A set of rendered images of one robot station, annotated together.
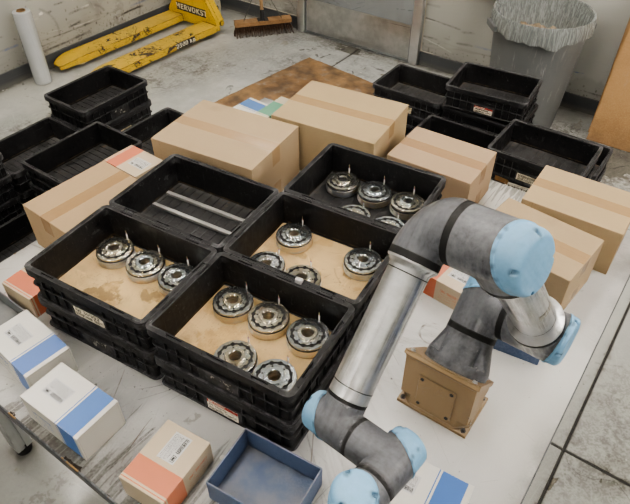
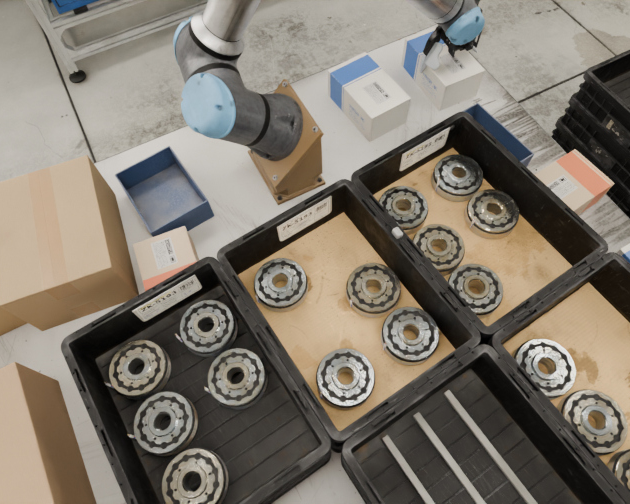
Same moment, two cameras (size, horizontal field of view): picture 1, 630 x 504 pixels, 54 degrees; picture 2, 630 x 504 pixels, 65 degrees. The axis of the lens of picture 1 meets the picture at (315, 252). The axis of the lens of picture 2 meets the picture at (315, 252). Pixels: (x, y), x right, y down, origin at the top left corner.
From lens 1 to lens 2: 154 cm
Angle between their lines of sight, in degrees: 72
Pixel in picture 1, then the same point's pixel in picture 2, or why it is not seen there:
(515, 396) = (222, 146)
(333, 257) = (306, 323)
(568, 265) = (64, 172)
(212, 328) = (505, 275)
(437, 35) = not seen: outside the picture
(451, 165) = not seen: outside the picture
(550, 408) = not seen: hidden behind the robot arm
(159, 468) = (576, 176)
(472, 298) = (241, 97)
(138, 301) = (601, 362)
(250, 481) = not seen: hidden behind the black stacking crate
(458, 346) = (278, 101)
